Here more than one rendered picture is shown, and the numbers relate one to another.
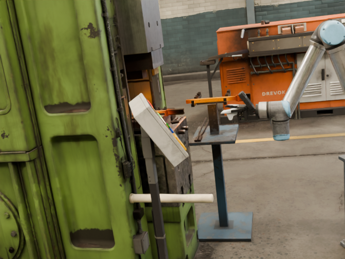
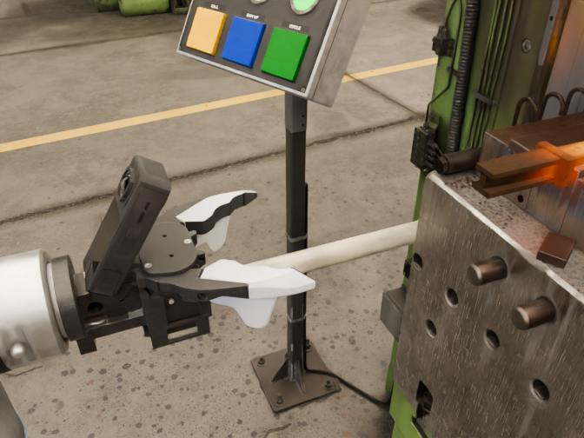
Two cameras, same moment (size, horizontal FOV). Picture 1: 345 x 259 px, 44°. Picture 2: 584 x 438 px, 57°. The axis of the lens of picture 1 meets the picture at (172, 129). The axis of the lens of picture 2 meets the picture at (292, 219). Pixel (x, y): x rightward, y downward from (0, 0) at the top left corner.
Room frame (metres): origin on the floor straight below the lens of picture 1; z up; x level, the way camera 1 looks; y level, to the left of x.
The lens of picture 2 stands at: (2.69, -0.55, 1.29)
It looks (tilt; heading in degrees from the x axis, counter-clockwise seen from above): 35 degrees down; 140
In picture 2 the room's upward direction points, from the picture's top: straight up
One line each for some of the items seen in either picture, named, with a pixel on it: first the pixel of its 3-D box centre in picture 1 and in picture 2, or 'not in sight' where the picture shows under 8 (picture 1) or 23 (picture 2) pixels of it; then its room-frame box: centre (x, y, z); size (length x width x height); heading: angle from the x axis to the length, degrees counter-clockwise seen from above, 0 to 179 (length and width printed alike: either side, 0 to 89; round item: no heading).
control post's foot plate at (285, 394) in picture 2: not in sight; (294, 365); (1.89, 0.12, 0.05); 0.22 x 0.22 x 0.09; 73
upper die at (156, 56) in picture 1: (122, 61); not in sight; (2.51, 0.23, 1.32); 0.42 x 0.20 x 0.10; 73
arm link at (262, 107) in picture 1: (262, 109); (33, 308); (2.31, -0.51, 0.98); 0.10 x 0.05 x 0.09; 163
